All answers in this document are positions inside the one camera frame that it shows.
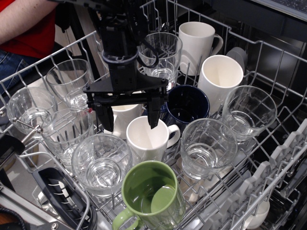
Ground dark blue mug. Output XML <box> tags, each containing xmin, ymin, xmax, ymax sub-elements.
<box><xmin>160</xmin><ymin>85</ymin><xmax>210</xmax><ymax>132</ymax></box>

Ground clear glass left lower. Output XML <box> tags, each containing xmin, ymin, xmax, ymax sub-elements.
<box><xmin>42</xmin><ymin>108</ymin><xmax>94</xmax><ymax>173</ymax></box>

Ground clear glass back centre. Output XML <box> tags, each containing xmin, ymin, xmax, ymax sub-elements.
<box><xmin>138</xmin><ymin>32</ymin><xmax>183</xmax><ymax>91</ymax></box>

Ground white mug right tilted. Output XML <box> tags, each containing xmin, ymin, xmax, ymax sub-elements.
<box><xmin>197</xmin><ymin>55</ymin><xmax>243</xmax><ymax>114</ymax></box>

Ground green ceramic mug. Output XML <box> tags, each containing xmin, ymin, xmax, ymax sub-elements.
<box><xmin>112</xmin><ymin>161</ymin><xmax>186</xmax><ymax>230</ymax></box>

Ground clear glass front right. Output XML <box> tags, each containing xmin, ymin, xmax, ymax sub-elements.
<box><xmin>179</xmin><ymin>118</ymin><xmax>238</xmax><ymax>180</ymax></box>

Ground grey wire dishwasher rack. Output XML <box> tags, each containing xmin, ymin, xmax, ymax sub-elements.
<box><xmin>0</xmin><ymin>0</ymin><xmax>307</xmax><ymax>230</ymax></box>

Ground blue jeans leg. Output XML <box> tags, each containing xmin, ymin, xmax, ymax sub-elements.
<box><xmin>0</xmin><ymin>49</ymin><xmax>39</xmax><ymax>94</ymax></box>

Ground grey rack roller wheel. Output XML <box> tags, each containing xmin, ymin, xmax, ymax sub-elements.
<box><xmin>226</xmin><ymin>47</ymin><xmax>248</xmax><ymax>72</ymax></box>

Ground clear glass front left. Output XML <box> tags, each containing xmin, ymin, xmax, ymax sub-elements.
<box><xmin>71</xmin><ymin>133</ymin><xmax>133</xmax><ymax>198</ymax></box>

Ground white mug front centre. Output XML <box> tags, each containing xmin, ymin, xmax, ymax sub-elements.
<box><xmin>126</xmin><ymin>116</ymin><xmax>181</xmax><ymax>163</ymax></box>

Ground person forearm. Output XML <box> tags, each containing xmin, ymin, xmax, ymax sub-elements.
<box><xmin>0</xmin><ymin>0</ymin><xmax>58</xmax><ymax>44</ymax></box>

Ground metal spring clamp rod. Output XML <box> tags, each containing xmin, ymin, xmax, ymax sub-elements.
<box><xmin>12</xmin><ymin>117</ymin><xmax>44</xmax><ymax>144</ymax></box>

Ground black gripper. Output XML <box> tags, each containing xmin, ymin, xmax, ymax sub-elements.
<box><xmin>83</xmin><ymin>52</ymin><xmax>168</xmax><ymax>132</ymax></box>

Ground white mug centre left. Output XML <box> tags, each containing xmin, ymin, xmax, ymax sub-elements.
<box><xmin>103</xmin><ymin>104</ymin><xmax>142</xmax><ymax>140</ymax></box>

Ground white mug back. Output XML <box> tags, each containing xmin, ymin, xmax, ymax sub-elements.
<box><xmin>178</xmin><ymin>22</ymin><xmax>224</xmax><ymax>76</ymax></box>

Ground red shirt torso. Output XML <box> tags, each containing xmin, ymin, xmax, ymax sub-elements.
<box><xmin>0</xmin><ymin>0</ymin><xmax>56</xmax><ymax>59</ymax></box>

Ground clear tall glass left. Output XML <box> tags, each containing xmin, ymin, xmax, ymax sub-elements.
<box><xmin>46</xmin><ymin>59</ymin><xmax>94</xmax><ymax>113</ymax></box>

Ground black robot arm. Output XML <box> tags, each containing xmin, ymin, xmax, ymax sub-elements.
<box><xmin>71</xmin><ymin>0</ymin><xmax>168</xmax><ymax>131</ymax></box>

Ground clear glass back left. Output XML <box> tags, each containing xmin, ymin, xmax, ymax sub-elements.
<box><xmin>96</xmin><ymin>41</ymin><xmax>109</xmax><ymax>73</ymax></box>

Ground clear glass far left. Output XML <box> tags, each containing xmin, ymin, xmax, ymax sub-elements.
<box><xmin>7</xmin><ymin>87</ymin><xmax>58</xmax><ymax>135</ymax></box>

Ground white bowl lower rack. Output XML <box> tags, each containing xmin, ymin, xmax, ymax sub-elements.
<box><xmin>244</xmin><ymin>201</ymin><xmax>270</xmax><ymax>230</ymax></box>

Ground grey plastic tine holder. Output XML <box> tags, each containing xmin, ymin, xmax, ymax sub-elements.
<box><xmin>202</xmin><ymin>120</ymin><xmax>307</xmax><ymax>230</ymax></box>

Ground clear glass far right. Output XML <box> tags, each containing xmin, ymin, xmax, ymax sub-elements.
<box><xmin>222</xmin><ymin>85</ymin><xmax>277</xmax><ymax>143</ymax></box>

